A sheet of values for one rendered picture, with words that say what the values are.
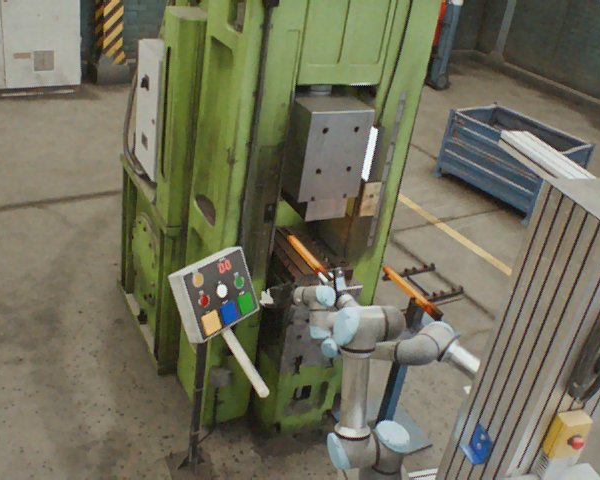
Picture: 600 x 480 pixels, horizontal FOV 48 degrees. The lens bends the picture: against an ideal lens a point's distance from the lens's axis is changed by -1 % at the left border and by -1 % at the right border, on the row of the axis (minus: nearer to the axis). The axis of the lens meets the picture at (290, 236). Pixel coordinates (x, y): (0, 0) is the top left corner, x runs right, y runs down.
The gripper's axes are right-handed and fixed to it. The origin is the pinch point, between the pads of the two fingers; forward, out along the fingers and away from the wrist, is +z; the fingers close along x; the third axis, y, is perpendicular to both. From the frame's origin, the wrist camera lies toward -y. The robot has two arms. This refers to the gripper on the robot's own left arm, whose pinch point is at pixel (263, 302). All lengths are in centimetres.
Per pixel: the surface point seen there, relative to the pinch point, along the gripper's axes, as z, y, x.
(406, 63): -40, 76, -83
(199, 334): 10.8, -1.9, 26.9
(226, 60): 13, 98, -32
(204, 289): 10.6, 13.2, 18.1
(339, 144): -23, 51, -45
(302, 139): -15, 58, -33
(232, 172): 11, 52, -14
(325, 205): -9, 27, -44
